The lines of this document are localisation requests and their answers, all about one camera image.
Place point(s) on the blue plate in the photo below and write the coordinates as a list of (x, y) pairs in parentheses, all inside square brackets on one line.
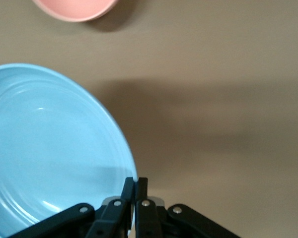
[(52, 148)]

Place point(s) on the small pink bowl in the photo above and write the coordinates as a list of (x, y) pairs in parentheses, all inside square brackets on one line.
[(77, 10)]

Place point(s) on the brown table cloth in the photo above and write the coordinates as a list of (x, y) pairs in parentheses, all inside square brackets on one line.
[(213, 74)]

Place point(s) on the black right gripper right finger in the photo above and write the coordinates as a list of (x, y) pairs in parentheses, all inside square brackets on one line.
[(149, 220)]

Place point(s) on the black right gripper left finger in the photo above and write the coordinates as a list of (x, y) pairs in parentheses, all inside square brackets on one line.
[(106, 220)]

